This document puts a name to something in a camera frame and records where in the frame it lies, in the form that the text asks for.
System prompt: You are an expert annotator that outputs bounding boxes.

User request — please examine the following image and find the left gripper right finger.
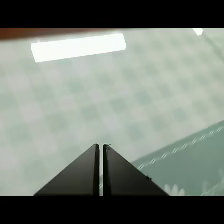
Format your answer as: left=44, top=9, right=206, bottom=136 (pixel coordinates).
left=102, top=143, right=170, bottom=197

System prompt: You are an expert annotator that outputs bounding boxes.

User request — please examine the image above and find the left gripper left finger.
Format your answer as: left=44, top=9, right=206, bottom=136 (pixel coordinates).
left=33, top=143, right=101, bottom=197

